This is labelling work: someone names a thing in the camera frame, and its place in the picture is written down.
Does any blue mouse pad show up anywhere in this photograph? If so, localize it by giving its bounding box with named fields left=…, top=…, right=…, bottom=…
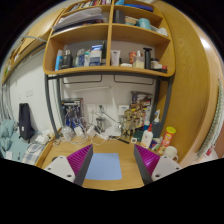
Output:
left=85, top=153, right=122, bottom=180

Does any white ceramic mug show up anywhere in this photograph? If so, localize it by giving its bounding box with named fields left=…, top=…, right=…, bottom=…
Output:
left=163, top=146, right=179, bottom=161

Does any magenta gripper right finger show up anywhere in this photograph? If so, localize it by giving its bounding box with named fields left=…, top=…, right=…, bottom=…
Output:
left=134, top=145, right=181, bottom=185

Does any blue white carton box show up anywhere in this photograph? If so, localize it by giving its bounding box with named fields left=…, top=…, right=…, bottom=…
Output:
left=89, top=45, right=102, bottom=66

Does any red yellow snack can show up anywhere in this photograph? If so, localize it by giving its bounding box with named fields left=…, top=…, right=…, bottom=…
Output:
left=158, top=126, right=176, bottom=155

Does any blue spray bottle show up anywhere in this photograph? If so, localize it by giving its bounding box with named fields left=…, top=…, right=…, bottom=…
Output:
left=152, top=109, right=160, bottom=138

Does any white lotion bottle red cap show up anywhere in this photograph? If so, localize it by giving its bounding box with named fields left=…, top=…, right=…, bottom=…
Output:
left=141, top=125, right=153, bottom=149

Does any colourful box behind figurine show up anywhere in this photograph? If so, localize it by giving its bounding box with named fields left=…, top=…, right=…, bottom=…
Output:
left=131, top=91, right=152, bottom=120

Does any teal round container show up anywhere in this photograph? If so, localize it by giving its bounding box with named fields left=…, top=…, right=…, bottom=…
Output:
left=138, top=18, right=151, bottom=30

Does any stack of papers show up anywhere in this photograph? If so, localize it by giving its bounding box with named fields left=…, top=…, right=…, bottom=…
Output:
left=53, top=7, right=103, bottom=31

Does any teal bedding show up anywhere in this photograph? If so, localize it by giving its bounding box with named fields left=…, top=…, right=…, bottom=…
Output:
left=0, top=119, right=28, bottom=162

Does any glass french press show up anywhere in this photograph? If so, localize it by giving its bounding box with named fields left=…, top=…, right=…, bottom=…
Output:
left=96, top=117, right=106, bottom=132

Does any Groot figurine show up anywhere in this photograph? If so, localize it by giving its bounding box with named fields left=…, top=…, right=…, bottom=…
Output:
left=121, top=109, right=136, bottom=139

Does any white power adapter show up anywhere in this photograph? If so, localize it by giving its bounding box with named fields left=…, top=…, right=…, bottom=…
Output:
left=36, top=135, right=49, bottom=144

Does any white tube on shelf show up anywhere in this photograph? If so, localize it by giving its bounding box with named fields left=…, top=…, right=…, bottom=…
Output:
left=111, top=50, right=120, bottom=66

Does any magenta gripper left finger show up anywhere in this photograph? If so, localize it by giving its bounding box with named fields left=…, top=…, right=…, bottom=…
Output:
left=45, top=144, right=93, bottom=186

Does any wooden wall shelf unit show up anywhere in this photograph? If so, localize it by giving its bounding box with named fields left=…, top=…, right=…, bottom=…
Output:
left=43, top=0, right=175, bottom=77

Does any blue bottle on shelf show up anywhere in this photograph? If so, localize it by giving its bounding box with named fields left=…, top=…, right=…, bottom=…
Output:
left=55, top=50, right=63, bottom=71

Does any black backpack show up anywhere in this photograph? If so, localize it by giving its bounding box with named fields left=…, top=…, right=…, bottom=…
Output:
left=19, top=103, right=35, bottom=141

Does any robot figure box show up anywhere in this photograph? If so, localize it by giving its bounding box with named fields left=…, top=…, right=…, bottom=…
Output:
left=61, top=98, right=84, bottom=129

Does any dark thermos bottle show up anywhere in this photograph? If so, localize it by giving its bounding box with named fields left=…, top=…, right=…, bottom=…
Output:
left=62, top=50, right=73, bottom=69

